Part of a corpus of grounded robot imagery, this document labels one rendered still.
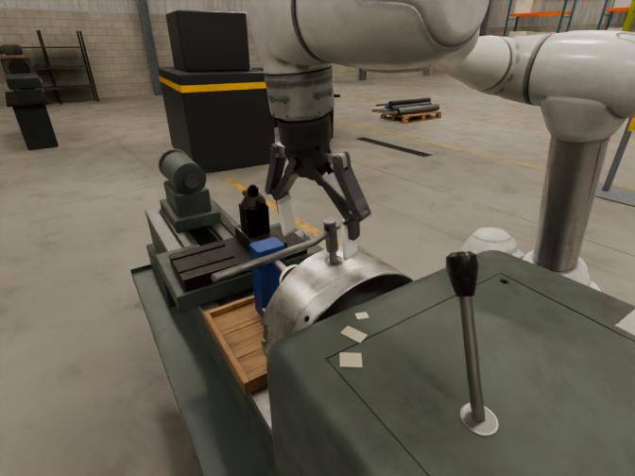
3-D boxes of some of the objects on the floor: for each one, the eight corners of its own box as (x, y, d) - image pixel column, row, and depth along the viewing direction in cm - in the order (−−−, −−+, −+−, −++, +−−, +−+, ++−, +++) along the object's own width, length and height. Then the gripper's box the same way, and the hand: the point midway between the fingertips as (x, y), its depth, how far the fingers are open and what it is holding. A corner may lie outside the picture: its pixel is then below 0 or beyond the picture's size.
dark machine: (277, 162, 553) (269, 10, 463) (195, 175, 502) (167, 6, 411) (239, 139, 694) (227, 18, 603) (171, 146, 642) (147, 15, 552)
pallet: (415, 112, 949) (416, 107, 942) (442, 118, 885) (443, 111, 878) (379, 117, 888) (379, 111, 882) (404, 123, 825) (405, 116, 818)
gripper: (227, 113, 57) (253, 233, 68) (361, 130, 42) (367, 280, 53) (263, 102, 61) (283, 216, 73) (395, 114, 46) (394, 255, 58)
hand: (317, 238), depth 62 cm, fingers open, 13 cm apart
